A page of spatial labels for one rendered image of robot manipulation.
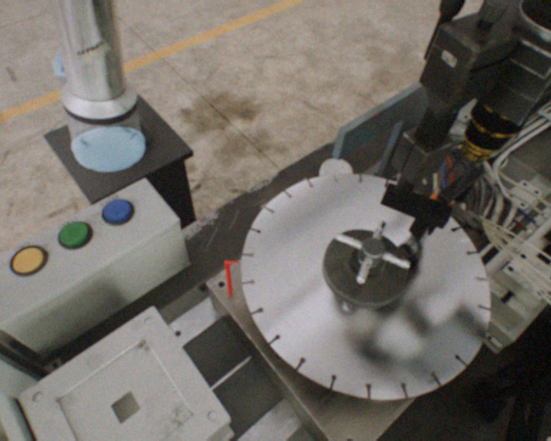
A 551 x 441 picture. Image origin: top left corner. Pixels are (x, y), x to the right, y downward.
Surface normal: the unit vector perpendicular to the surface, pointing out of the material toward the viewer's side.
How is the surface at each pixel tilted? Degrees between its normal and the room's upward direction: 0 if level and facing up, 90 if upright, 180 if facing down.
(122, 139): 97
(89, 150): 98
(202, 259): 0
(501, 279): 90
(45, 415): 0
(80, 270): 0
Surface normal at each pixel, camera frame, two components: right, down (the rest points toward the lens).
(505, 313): -0.77, 0.51
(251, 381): 0.04, -0.57
